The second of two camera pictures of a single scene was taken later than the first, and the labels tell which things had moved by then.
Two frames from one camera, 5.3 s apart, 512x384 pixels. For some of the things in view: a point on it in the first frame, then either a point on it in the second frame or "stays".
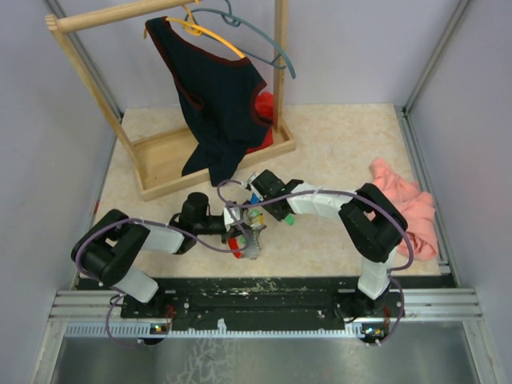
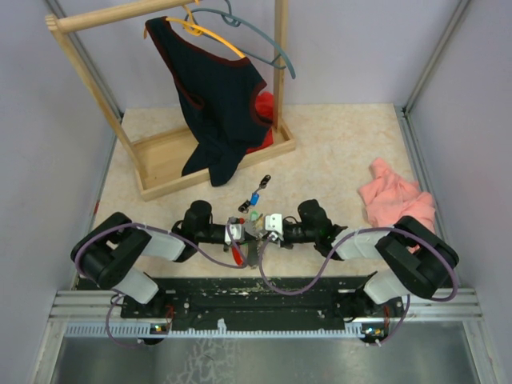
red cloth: [265, 110] stays
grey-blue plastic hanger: [235, 22] stays
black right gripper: [279, 217] -> [285, 243]
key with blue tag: [254, 199] stays
